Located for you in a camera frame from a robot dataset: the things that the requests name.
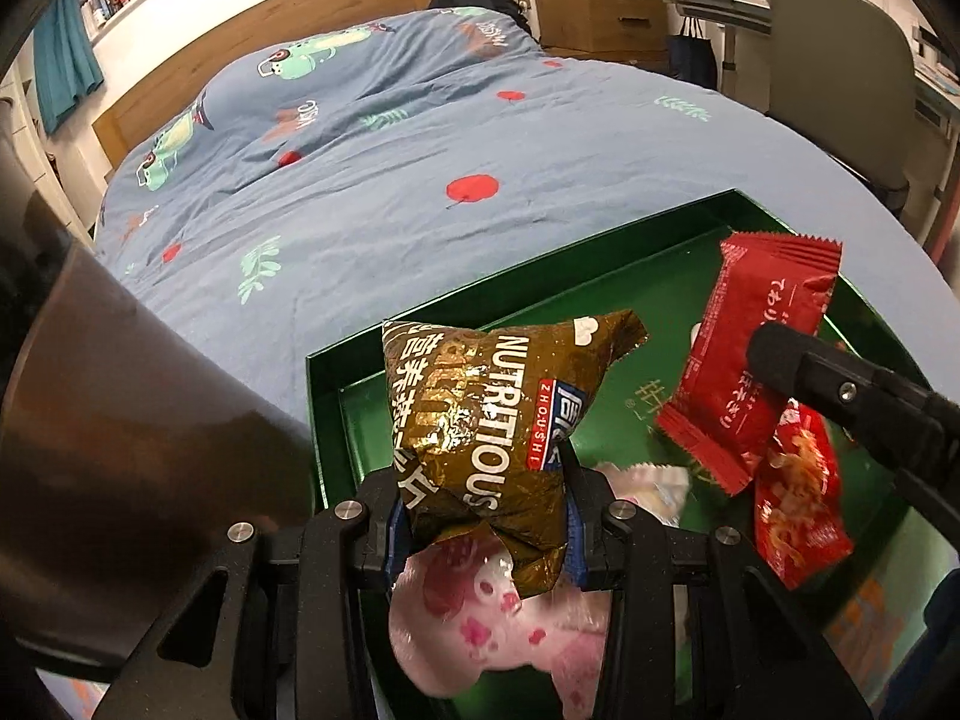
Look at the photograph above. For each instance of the blue printed blanket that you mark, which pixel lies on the blue printed blanket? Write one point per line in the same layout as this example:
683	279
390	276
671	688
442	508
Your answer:
390	187

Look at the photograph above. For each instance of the short teal curtain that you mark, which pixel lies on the short teal curtain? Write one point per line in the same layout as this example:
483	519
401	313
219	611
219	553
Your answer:
67	60

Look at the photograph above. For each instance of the grey chair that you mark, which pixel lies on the grey chair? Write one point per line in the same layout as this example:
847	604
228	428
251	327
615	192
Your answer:
840	75

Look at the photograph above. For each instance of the wooden headboard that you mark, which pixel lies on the wooden headboard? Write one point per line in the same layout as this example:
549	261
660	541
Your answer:
247	37

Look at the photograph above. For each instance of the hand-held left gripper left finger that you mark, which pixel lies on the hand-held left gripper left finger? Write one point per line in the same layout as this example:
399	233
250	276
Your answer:
391	540

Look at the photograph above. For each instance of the black backpack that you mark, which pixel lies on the black backpack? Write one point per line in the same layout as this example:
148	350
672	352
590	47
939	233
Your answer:
480	4

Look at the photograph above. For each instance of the grey desk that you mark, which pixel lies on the grey desk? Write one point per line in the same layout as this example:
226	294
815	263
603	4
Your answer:
720	4

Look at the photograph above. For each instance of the red white-label snack packet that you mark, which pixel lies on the red white-label snack packet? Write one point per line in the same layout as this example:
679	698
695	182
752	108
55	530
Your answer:
802	510

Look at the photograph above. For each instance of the green tray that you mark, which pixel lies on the green tray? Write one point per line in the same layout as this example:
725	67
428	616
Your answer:
660	292

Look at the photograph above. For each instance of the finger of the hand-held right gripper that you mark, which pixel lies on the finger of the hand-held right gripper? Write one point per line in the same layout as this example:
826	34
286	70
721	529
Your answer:
825	382

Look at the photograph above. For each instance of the wooden drawer cabinet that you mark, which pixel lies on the wooden drawer cabinet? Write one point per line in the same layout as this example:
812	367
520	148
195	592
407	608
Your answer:
600	15

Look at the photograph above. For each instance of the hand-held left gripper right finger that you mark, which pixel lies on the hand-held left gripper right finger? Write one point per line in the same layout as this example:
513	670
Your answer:
574	555

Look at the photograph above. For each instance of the dark blue bag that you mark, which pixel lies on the dark blue bag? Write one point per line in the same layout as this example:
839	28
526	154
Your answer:
694	56

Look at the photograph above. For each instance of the white wardrobe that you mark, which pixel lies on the white wardrobe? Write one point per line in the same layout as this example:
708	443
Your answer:
37	165

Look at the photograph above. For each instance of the pink cartoon-shaped packet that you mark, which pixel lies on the pink cartoon-shaped packet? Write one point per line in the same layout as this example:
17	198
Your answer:
480	630

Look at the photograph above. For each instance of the small clear candy packet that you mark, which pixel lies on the small clear candy packet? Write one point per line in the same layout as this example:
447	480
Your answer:
652	491

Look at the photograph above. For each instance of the brown foil snack packet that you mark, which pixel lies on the brown foil snack packet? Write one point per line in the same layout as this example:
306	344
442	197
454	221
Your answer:
480	420

